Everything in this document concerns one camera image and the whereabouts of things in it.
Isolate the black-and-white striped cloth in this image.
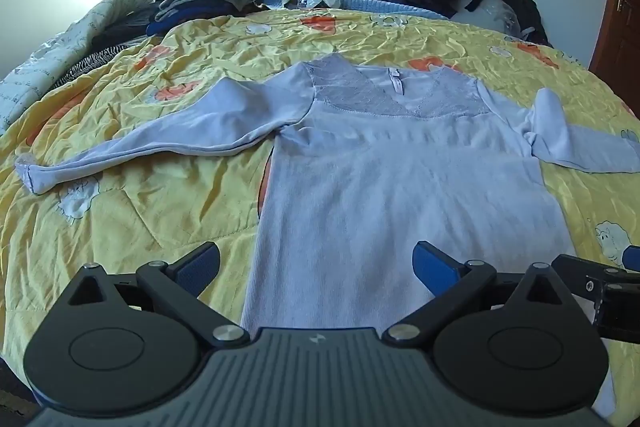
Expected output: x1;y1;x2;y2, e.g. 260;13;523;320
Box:
52;44;131;88

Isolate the blue knitted blanket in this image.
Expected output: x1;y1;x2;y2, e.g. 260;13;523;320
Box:
260;0;453;20

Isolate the light blue long-sleeve shirt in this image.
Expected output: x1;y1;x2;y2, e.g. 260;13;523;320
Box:
14;54;640;333

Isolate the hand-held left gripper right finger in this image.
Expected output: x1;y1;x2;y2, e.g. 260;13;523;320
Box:
384;241;586;350

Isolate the light grey quilt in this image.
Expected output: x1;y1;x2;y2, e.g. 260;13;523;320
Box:
0;0;158;132

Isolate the yellow printed quilt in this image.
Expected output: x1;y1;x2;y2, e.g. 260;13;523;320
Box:
0;4;640;427

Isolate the clear plastic bedding bag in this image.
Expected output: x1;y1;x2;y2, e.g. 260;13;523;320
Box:
452;0;531;40

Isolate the black backpack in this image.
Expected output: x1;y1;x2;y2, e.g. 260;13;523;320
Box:
502;0;551;45

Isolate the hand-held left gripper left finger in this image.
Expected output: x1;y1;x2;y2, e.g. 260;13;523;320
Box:
65;242;251;348

